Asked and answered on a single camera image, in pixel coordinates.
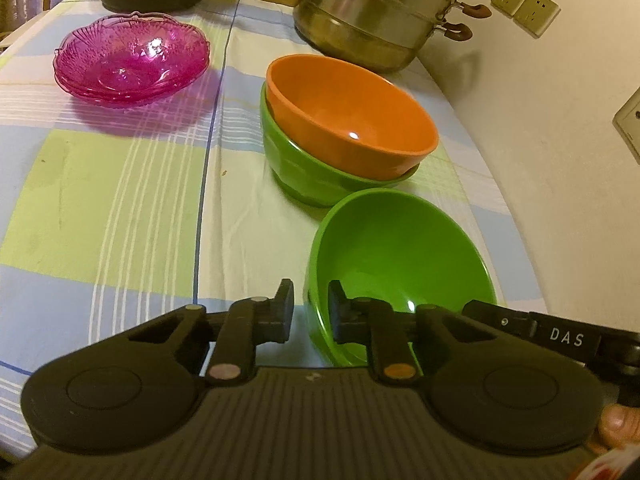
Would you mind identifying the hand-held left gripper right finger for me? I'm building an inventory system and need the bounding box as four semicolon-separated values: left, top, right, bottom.
327;280;501;386

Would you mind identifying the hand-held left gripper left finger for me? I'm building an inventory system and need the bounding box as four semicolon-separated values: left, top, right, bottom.
127;278;296;386

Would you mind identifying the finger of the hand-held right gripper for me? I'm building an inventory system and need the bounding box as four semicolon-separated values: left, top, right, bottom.
462;300;540;340

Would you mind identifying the green plastic bowl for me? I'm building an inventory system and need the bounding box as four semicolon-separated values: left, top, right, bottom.
304;187;498;367
259;82;421;208

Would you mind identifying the orange plastic bowl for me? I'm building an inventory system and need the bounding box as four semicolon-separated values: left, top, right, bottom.
265;54;440;181

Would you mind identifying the pink glass plate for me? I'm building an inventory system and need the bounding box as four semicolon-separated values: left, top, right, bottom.
55;50;211;107
54;12;210;95

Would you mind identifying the person's right hand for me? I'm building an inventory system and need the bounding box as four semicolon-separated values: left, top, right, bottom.
597;404;640;453

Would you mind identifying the stainless steel steamer pot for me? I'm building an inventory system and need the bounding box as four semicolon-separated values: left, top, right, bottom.
292;0;492;73

